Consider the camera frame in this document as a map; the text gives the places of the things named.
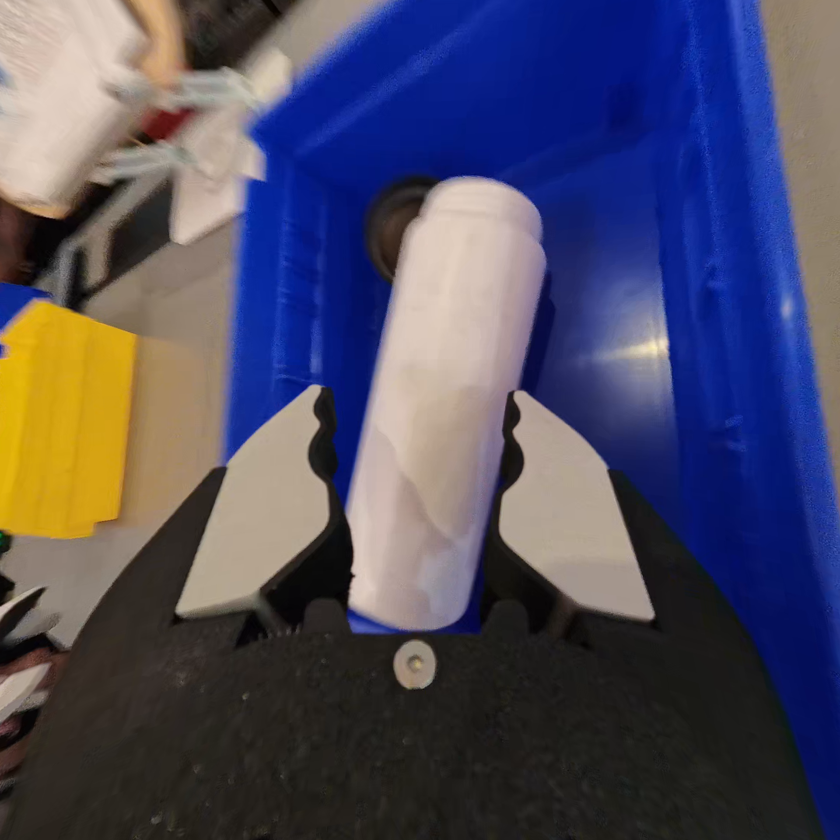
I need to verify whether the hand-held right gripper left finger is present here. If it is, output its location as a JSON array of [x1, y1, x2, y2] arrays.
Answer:
[[175, 385, 355, 634]]

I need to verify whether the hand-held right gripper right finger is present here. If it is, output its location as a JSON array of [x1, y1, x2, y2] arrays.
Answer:
[[484, 390, 657, 641]]

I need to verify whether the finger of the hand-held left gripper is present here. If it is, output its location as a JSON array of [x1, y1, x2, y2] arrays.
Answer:
[[0, 661, 55, 719], [0, 587, 48, 645]]

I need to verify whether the yellow plastic bin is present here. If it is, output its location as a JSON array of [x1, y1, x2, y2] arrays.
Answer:
[[0, 302, 137, 539]]

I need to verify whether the white plastic bottle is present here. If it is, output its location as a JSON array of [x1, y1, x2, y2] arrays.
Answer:
[[344, 176, 547, 631]]

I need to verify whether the black bottle lid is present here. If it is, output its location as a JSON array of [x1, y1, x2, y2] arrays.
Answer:
[[364, 176, 441, 283]]

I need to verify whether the instruction sheet on wooden stand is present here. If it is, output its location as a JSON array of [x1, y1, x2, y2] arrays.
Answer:
[[0, 0, 293, 247]]

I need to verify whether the printed instruction sheet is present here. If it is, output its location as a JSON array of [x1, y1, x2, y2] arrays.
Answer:
[[0, 0, 152, 204]]

